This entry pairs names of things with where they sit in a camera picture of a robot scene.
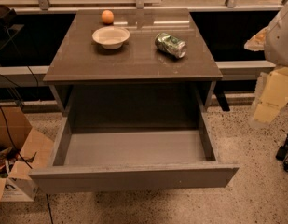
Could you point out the grey top drawer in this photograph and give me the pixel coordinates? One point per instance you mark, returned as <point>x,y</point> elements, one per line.
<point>133,138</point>

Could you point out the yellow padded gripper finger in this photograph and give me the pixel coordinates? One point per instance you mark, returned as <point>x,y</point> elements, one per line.
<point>270,97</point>

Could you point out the crushed green soda can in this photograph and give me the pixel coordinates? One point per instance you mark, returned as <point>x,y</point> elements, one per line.
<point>171,45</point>

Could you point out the black power adapter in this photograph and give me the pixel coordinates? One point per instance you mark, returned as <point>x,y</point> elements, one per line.
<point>282,154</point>

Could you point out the grey drawer cabinet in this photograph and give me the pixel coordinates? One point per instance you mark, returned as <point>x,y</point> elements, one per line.
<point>79,60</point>

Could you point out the orange fruit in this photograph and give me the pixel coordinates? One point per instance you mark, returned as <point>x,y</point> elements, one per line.
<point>107,17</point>

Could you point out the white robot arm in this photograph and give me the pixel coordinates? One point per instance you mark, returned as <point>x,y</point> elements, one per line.
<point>273,39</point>

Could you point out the white bowl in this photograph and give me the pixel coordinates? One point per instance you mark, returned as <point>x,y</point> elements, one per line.
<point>111,37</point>

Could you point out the open cardboard box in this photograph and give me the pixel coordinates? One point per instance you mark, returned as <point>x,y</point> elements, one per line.
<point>22,148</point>

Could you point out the black device on shelf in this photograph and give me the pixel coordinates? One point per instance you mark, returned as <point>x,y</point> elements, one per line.
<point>7,16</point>

